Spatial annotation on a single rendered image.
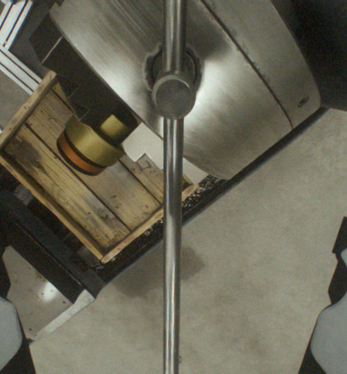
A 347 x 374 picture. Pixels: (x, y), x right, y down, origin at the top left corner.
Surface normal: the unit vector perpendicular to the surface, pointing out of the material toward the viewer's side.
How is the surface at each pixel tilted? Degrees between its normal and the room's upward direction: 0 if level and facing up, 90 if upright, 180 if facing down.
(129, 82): 7
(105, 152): 39
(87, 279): 88
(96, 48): 6
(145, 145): 2
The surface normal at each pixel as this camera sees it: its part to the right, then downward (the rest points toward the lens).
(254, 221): -0.16, 0.32
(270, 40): 0.15, 0.60
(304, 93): 0.41, 0.76
